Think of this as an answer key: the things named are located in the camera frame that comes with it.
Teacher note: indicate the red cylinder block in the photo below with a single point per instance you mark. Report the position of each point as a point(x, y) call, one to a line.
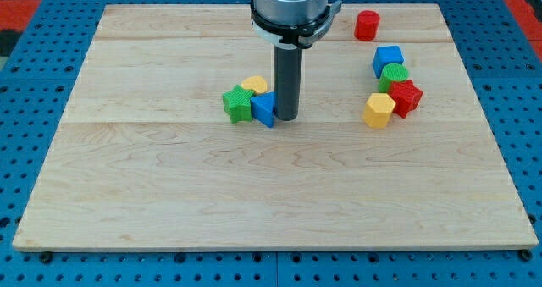
point(367, 25)

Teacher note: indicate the blue cube block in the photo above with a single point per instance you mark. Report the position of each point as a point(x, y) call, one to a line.
point(385, 55)

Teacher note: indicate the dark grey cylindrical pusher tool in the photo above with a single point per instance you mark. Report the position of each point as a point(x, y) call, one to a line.
point(287, 82)

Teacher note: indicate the blue triangle block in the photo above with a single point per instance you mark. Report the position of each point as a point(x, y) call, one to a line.
point(262, 108)

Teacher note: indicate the green cylinder block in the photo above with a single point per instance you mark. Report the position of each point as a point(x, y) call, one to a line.
point(392, 72)

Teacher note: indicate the green star block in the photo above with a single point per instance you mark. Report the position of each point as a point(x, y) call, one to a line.
point(237, 104)

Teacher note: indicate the light wooden board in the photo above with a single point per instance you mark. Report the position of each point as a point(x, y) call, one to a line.
point(145, 158)

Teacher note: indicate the red star block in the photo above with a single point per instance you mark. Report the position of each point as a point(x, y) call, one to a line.
point(406, 96)

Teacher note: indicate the yellow hexagon block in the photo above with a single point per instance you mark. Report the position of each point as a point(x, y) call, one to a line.
point(378, 110)

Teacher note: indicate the yellow heart block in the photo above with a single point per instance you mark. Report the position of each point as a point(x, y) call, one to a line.
point(255, 83)

